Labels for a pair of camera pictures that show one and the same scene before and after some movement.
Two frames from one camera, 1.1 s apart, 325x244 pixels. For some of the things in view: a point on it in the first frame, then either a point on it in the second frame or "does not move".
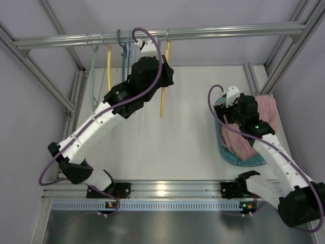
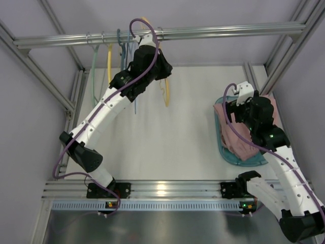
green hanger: [96, 48] does not move
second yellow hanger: [109, 52] does not move
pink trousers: [235, 143] does not move
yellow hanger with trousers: [167, 53] to [166, 89]
